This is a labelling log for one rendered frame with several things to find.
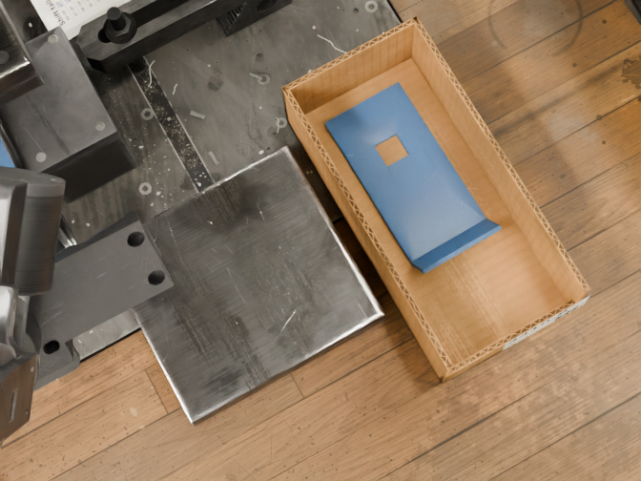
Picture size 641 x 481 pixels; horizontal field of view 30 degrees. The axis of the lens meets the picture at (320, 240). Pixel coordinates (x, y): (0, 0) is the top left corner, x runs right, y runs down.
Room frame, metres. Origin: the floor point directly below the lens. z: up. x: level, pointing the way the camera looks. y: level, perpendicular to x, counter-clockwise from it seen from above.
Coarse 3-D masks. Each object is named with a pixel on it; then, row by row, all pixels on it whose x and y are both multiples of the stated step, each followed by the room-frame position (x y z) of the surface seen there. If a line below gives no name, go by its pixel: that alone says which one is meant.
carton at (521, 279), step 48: (384, 48) 0.38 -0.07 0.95; (432, 48) 0.37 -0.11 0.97; (288, 96) 0.35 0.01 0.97; (336, 96) 0.37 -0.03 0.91; (432, 96) 0.36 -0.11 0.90; (336, 144) 0.33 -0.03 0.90; (384, 144) 0.32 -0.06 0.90; (480, 144) 0.30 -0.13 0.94; (336, 192) 0.28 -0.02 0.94; (480, 192) 0.27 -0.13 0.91; (384, 240) 0.24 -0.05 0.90; (528, 240) 0.22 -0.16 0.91; (432, 288) 0.20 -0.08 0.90; (480, 288) 0.19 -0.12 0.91; (528, 288) 0.19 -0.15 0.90; (576, 288) 0.17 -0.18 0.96; (432, 336) 0.15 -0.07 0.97; (480, 336) 0.15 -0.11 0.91
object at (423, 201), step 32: (384, 96) 0.36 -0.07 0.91; (352, 128) 0.34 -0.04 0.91; (384, 128) 0.33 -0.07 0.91; (416, 128) 0.33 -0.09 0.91; (352, 160) 0.31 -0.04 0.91; (416, 160) 0.30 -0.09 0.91; (448, 160) 0.30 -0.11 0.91; (384, 192) 0.28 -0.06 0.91; (416, 192) 0.28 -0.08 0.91; (448, 192) 0.27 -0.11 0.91; (416, 224) 0.25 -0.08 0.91; (448, 224) 0.25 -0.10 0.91; (480, 224) 0.24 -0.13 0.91; (416, 256) 0.22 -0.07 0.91; (448, 256) 0.21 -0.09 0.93
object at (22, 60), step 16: (0, 0) 0.39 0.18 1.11; (0, 16) 0.36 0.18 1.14; (0, 32) 0.35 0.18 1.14; (16, 32) 0.36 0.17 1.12; (0, 48) 0.34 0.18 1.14; (16, 48) 0.34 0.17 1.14; (0, 64) 0.33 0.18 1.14; (16, 64) 0.33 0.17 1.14; (32, 64) 0.34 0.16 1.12; (0, 80) 0.32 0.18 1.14; (16, 80) 0.33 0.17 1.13; (32, 80) 0.33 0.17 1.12; (0, 96) 0.32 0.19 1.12; (16, 96) 0.32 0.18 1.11
